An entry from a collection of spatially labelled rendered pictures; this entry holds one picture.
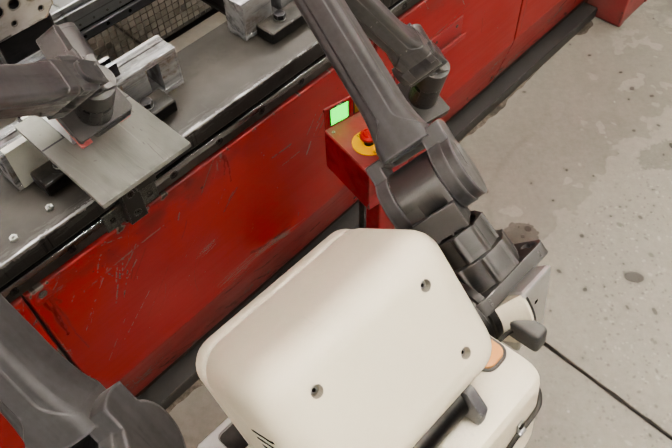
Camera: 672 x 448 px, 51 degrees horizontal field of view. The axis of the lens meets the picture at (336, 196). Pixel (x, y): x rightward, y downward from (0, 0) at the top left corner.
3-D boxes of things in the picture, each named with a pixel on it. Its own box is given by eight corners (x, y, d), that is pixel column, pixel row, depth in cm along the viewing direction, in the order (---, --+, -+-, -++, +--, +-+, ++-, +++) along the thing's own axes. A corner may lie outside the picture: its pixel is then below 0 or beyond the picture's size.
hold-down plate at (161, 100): (50, 197, 128) (44, 187, 126) (34, 182, 130) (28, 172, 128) (178, 110, 141) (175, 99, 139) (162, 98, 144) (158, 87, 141)
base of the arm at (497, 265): (485, 319, 73) (551, 249, 78) (441, 257, 72) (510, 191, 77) (441, 320, 81) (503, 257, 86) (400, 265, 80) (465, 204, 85)
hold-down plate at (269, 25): (273, 45, 153) (272, 34, 150) (256, 35, 155) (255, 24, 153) (364, -17, 166) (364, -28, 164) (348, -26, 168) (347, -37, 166)
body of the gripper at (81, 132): (53, 115, 110) (51, 97, 103) (106, 80, 114) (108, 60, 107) (81, 146, 110) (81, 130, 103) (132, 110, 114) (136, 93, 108)
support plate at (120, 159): (104, 209, 111) (102, 205, 110) (16, 130, 123) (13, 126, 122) (191, 146, 119) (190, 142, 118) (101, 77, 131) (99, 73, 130)
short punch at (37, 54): (14, 77, 118) (-10, 32, 110) (7, 72, 119) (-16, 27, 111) (64, 48, 122) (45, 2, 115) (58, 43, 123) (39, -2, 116)
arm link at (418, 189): (436, 261, 77) (477, 236, 76) (382, 187, 76) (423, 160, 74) (441, 233, 86) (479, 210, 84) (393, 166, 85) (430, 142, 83)
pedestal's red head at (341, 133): (368, 210, 151) (369, 155, 137) (325, 166, 159) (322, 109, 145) (439, 168, 158) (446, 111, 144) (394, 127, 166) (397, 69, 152)
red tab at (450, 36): (433, 63, 196) (435, 43, 191) (427, 60, 197) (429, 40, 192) (465, 37, 203) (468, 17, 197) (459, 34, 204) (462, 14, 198)
